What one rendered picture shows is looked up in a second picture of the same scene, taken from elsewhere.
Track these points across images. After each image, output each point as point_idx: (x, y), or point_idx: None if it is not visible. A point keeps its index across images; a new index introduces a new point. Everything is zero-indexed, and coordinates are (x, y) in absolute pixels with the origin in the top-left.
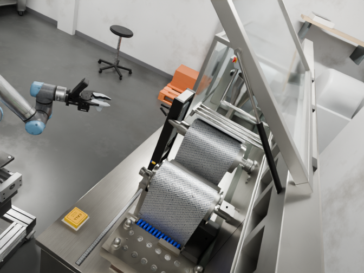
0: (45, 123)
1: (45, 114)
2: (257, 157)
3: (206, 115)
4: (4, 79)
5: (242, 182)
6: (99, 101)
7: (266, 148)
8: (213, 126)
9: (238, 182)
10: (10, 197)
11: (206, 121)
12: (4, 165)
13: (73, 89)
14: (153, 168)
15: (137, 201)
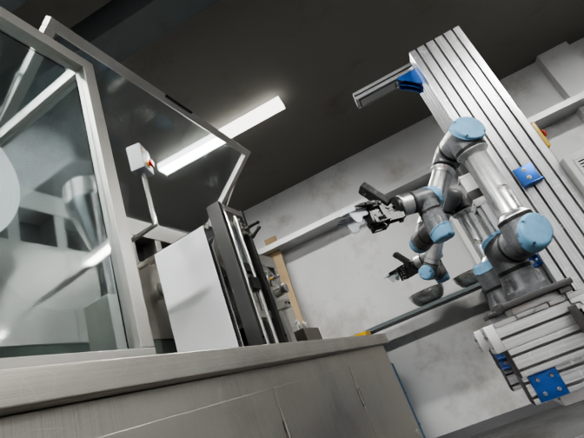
0: (412, 240)
1: (417, 229)
2: (147, 286)
3: (206, 232)
4: (429, 184)
5: (168, 314)
6: (358, 218)
7: None
8: (189, 252)
9: (153, 338)
10: (517, 373)
11: (210, 237)
12: (500, 308)
13: (388, 197)
14: (271, 272)
15: (294, 334)
